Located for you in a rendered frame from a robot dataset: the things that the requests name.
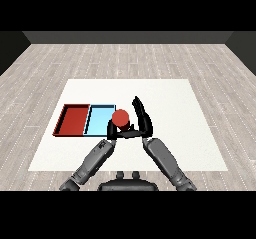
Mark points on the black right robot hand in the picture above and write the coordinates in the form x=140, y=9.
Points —
x=145, y=122

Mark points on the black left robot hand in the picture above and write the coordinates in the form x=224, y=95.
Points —
x=111, y=131

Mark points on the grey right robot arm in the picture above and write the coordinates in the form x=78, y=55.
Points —
x=165, y=163

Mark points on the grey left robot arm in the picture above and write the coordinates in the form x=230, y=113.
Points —
x=94, y=162

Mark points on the small red can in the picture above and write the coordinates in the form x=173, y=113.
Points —
x=120, y=118

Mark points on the light blue shallow open box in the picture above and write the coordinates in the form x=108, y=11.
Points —
x=98, y=120

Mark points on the red shallow open box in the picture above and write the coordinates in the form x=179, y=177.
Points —
x=71, y=120

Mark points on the dark grey robot body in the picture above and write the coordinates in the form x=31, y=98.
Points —
x=128, y=184

